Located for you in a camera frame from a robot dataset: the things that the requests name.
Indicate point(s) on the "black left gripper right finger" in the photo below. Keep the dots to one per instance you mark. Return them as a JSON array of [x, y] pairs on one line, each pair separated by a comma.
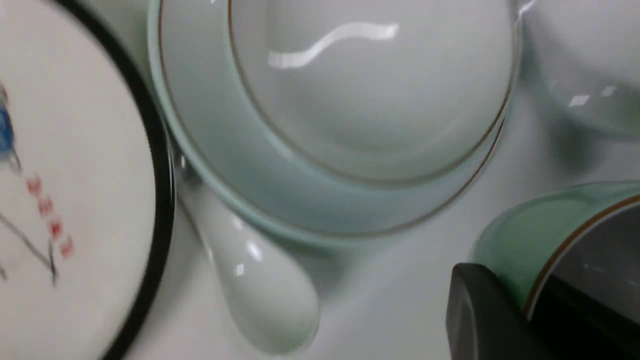
[[575, 326]]

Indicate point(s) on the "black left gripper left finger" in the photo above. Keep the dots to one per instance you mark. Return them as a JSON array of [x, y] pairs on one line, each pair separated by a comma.
[[484, 323]]

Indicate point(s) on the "light blue small cup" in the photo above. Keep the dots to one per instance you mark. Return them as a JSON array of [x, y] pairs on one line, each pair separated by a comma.
[[523, 245]]

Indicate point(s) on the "light blue shallow bowl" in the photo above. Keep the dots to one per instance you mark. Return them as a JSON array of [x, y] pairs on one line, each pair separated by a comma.
[[385, 91]]

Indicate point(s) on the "white ceramic spoon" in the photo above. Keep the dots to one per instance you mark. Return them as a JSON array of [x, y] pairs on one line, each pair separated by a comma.
[[271, 299]]

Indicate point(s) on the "white bowl dark rim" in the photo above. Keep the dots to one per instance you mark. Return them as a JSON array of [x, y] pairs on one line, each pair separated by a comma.
[[588, 57]]

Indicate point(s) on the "light blue plate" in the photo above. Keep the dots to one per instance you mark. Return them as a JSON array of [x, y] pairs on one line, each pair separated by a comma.
[[254, 172]]

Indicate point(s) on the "white patterned plate black rim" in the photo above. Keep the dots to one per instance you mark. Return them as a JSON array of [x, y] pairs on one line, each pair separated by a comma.
[[87, 194]]

